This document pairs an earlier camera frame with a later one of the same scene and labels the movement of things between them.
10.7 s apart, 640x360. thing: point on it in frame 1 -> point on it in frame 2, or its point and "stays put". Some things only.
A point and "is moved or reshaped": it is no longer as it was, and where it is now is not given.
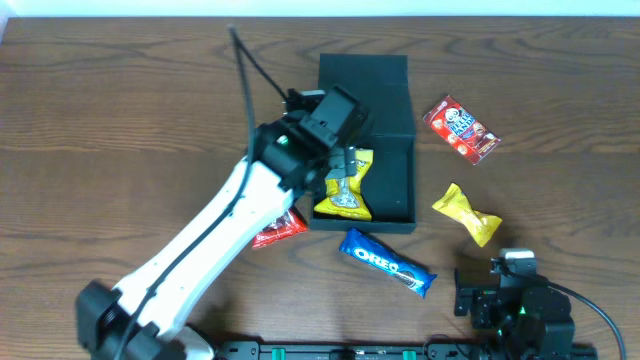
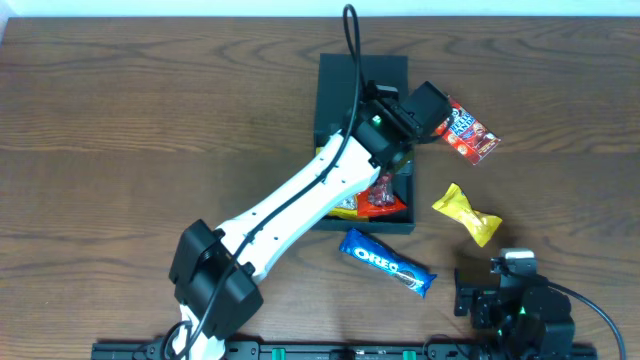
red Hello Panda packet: x=462 y=129 stays put
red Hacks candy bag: x=285 y=226 is moved or reshaped
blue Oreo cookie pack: x=398 y=268 stays put
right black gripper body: x=463 y=292 stays put
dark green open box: x=390 y=180 stays put
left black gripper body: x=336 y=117 -> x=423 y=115
